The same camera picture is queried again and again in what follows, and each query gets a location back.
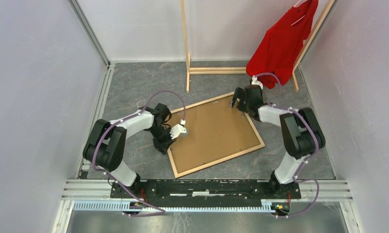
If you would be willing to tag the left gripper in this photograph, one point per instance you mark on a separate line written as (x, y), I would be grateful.
(162, 147)

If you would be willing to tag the brown backing board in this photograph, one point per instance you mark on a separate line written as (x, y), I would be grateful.
(213, 135)

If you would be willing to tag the white clothes hanger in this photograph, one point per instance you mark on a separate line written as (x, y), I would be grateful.
(300, 7)

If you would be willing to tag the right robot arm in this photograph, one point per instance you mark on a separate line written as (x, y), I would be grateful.
(301, 132)

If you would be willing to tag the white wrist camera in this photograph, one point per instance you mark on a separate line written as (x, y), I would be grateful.
(255, 81)
(178, 130)

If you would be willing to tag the aluminium rail frame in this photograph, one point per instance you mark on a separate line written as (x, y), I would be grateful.
(100, 195)

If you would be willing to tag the red t-shirt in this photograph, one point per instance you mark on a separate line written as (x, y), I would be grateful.
(272, 62)

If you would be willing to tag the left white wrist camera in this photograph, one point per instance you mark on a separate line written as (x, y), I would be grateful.
(178, 130)

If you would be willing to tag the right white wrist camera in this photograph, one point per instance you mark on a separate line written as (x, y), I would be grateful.
(255, 81)

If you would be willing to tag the wooden clothes rack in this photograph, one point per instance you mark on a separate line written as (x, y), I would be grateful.
(242, 70)

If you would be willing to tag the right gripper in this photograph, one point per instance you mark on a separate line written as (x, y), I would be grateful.
(239, 93)

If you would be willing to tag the wooden picture frame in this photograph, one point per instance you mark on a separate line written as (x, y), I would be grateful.
(213, 164)

